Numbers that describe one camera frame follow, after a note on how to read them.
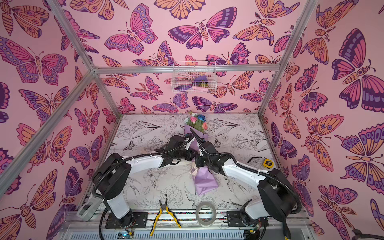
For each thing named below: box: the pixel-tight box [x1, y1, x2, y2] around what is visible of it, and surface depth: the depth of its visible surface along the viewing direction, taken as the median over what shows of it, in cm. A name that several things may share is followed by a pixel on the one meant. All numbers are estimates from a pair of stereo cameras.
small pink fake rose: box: [190, 116, 198, 124], surface depth 108 cm
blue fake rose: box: [197, 114, 206, 122], surface depth 109 cm
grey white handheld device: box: [76, 193, 103, 222], surface depth 76 cm
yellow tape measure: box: [263, 158, 275, 169], surface depth 93 cm
